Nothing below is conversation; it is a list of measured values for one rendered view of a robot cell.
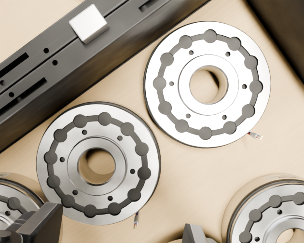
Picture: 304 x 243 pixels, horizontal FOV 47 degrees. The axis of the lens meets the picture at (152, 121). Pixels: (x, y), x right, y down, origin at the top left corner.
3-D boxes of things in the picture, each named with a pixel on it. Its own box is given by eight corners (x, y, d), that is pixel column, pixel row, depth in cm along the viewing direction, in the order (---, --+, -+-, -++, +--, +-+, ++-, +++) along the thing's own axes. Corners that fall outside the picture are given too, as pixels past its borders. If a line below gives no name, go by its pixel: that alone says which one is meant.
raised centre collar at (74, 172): (91, 206, 29) (89, 209, 28) (55, 158, 28) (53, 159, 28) (139, 172, 28) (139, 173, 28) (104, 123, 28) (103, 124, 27)
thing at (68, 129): (85, 246, 29) (84, 249, 29) (13, 150, 29) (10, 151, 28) (183, 178, 29) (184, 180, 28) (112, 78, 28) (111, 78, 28)
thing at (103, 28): (86, 45, 21) (82, 42, 20) (72, 25, 21) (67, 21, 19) (110, 27, 21) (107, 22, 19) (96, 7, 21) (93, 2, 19)
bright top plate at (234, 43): (202, 171, 29) (203, 173, 28) (119, 82, 28) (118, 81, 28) (294, 88, 28) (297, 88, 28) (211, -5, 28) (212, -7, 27)
